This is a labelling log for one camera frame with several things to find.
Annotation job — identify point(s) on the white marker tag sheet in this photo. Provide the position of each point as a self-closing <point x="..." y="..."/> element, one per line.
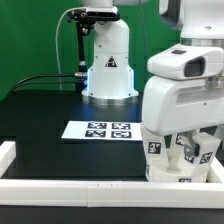
<point x="101" y="130"/>

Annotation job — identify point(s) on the white U-shaped frame fence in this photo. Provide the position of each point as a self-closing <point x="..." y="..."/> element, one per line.
<point x="109" y="194"/>

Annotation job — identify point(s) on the white round stool seat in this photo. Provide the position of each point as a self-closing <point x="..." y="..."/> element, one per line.
<point x="188" y="174"/>

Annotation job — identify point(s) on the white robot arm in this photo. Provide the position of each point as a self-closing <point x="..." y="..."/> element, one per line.
<point x="109" y="78"/>

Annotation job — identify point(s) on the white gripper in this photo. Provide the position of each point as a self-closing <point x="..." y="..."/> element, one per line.
<point x="176" y="98"/>

